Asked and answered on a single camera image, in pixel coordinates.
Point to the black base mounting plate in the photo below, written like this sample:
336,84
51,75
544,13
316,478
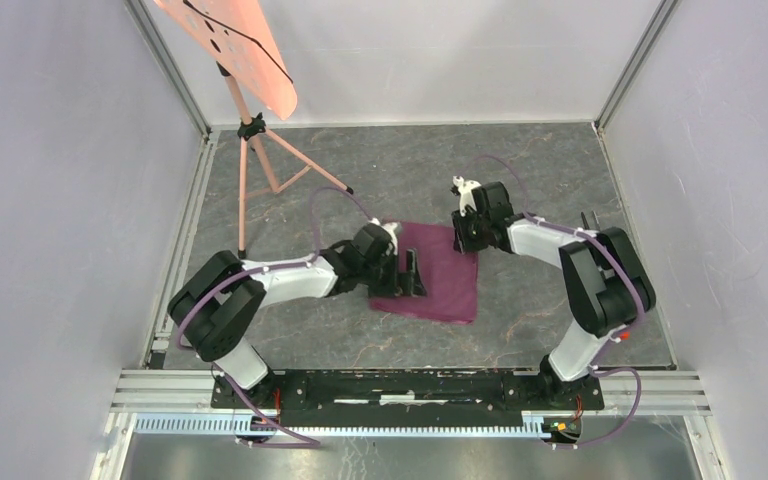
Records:
418,398

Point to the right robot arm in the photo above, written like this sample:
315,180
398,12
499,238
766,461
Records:
607,287

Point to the purple cloth napkin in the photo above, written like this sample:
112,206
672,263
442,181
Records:
449,277

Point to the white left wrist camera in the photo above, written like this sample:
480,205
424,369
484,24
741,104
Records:
392,228

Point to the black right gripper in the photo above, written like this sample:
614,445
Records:
462,243

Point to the pink music stand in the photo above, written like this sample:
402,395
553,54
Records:
237,36

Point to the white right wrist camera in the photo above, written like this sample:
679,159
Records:
465,190

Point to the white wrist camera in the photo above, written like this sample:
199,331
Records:
465,190
392,228

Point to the slotted cable duct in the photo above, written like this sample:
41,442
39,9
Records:
247,425

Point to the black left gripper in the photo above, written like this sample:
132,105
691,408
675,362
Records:
392,288

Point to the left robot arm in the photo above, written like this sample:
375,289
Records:
216,306

